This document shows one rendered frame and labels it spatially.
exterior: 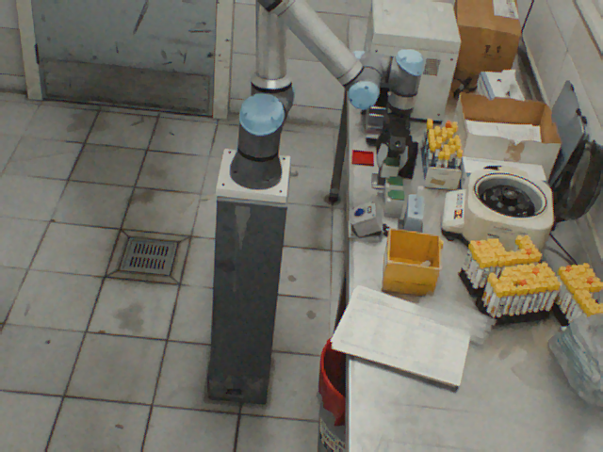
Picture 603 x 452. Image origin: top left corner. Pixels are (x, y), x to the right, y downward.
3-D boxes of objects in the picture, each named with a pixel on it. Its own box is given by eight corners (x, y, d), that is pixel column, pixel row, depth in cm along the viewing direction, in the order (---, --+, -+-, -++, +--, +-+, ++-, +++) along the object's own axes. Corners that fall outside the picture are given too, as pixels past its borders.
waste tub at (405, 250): (382, 256, 219) (388, 227, 213) (432, 264, 219) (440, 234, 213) (381, 291, 209) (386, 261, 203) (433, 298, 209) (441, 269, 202)
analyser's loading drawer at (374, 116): (364, 104, 276) (366, 89, 272) (383, 105, 276) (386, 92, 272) (365, 137, 260) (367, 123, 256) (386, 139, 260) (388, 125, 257)
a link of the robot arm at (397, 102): (418, 99, 225) (388, 95, 224) (415, 113, 228) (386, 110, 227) (416, 85, 231) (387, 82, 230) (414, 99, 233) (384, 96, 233)
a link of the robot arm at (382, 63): (349, 61, 217) (390, 69, 216) (354, 43, 226) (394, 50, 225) (345, 88, 222) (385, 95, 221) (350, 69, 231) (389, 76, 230)
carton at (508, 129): (448, 131, 271) (458, 90, 262) (535, 140, 272) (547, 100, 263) (456, 174, 252) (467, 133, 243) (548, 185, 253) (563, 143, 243)
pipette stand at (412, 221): (397, 221, 232) (403, 193, 225) (422, 225, 231) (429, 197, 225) (396, 244, 224) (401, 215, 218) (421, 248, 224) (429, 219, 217)
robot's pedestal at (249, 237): (208, 398, 287) (216, 199, 232) (215, 355, 302) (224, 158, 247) (266, 404, 287) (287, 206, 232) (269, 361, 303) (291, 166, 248)
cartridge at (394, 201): (383, 207, 236) (387, 188, 232) (399, 209, 236) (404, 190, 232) (383, 217, 233) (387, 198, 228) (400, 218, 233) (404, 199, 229)
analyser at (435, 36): (359, 72, 296) (371, -7, 277) (435, 81, 297) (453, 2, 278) (360, 118, 272) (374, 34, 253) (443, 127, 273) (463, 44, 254)
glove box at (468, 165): (457, 175, 252) (464, 149, 246) (535, 184, 253) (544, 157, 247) (462, 200, 242) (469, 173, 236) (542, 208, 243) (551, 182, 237)
